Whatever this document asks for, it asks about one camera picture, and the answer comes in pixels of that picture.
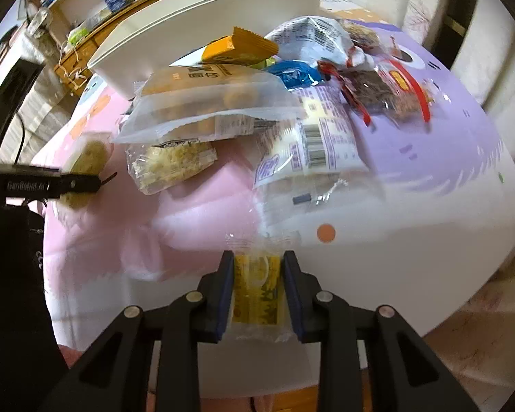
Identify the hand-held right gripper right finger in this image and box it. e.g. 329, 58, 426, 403
282, 251, 482, 412

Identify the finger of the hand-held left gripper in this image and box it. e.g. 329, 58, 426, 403
0, 164, 117, 200

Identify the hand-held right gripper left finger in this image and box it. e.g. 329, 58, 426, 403
38, 251, 235, 412

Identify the yellow snack packet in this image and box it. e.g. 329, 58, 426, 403
225, 232, 302, 344

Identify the round noodle snack packet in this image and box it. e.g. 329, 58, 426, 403
62, 137, 114, 207

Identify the white storage bin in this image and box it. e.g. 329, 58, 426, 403
88, 0, 325, 96

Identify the orange wafer bar packet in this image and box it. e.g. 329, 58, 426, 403
201, 26, 281, 68

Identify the clear plastic packet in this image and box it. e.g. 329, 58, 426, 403
256, 171, 387, 236

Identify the crushed noodle snack packet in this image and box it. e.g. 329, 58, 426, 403
126, 139, 219, 196

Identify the white purple snack packet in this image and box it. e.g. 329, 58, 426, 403
253, 85, 364, 190

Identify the wooden desk with drawers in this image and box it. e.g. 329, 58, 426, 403
25, 0, 201, 96

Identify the clear biscuit bag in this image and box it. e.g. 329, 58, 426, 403
113, 64, 308, 145

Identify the clear red-striped brown snack packet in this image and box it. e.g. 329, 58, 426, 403
318, 61, 398, 128

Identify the blue snack packet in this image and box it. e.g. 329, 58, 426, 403
268, 60, 327, 92

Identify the clear packet with yellow label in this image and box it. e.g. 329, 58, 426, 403
380, 57, 435, 123

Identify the white printed snack bag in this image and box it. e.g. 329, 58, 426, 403
265, 16, 358, 69

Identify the clear nut snack packet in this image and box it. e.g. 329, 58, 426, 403
339, 19, 381, 50

